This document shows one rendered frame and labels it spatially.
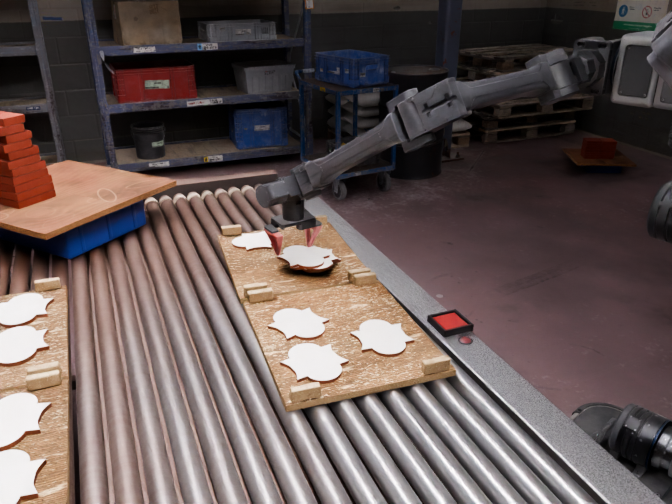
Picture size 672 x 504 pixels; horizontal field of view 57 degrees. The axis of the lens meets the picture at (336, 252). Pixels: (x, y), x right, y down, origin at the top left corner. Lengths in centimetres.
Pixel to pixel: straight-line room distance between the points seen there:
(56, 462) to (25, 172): 103
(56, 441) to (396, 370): 62
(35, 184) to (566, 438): 154
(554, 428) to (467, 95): 63
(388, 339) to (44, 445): 67
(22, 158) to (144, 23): 368
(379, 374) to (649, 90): 87
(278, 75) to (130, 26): 130
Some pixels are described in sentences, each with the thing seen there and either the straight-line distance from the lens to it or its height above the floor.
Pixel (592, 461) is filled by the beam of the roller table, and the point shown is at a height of 91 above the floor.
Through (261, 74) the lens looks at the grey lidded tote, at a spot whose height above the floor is 81.
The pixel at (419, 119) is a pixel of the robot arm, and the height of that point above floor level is 139.
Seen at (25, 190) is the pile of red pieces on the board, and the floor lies 108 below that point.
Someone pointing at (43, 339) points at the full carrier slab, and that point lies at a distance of 146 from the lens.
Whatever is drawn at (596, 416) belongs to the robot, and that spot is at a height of 24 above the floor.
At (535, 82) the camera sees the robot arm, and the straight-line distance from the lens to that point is 140.
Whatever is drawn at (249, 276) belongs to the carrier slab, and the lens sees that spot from 161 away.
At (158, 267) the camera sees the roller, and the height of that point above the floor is 92.
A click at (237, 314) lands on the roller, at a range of 148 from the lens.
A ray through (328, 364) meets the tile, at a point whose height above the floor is 94.
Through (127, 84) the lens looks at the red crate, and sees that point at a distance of 549.
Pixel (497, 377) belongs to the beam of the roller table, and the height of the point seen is 92.
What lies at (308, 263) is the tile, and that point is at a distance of 157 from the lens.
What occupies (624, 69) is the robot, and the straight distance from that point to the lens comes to 159.
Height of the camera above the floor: 166
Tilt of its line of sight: 25 degrees down
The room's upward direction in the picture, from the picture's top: straight up
